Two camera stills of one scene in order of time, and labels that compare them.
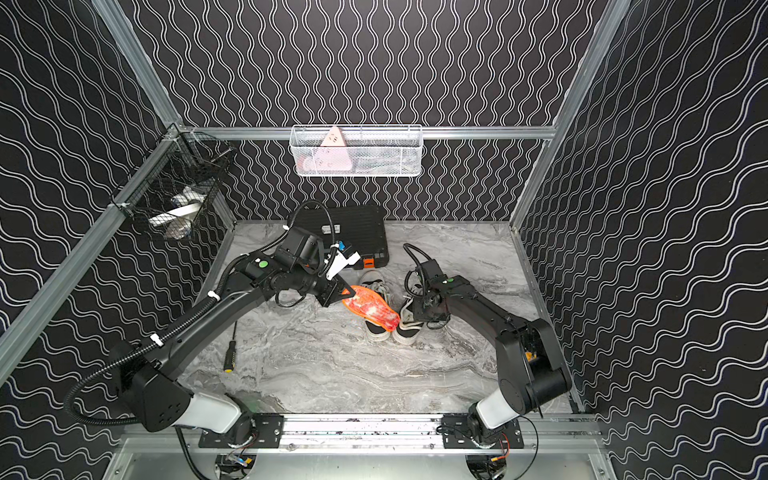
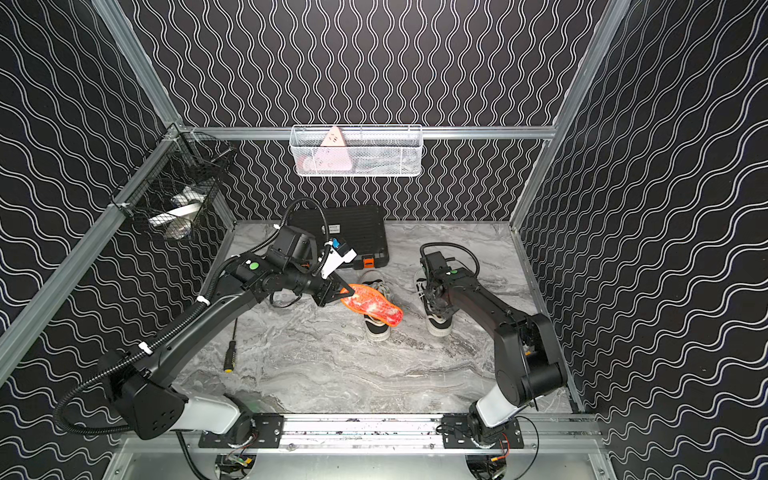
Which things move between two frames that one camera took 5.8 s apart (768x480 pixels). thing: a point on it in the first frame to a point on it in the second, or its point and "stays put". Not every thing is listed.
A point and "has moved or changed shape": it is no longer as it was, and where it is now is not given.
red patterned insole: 372,307 stays put
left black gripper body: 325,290 stays put
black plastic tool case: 363,228 stays put
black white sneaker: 407,329 has moved or changed shape
